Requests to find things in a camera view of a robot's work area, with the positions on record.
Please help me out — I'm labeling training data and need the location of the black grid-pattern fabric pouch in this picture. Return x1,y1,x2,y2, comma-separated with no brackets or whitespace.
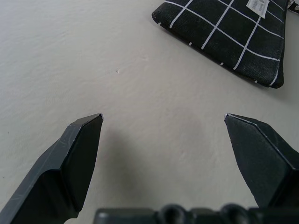
150,0,299,89

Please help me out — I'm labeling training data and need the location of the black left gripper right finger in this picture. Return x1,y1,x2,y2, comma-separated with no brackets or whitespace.
223,113,299,209

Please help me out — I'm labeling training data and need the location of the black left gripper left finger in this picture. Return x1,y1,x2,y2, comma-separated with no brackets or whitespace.
0,113,104,224

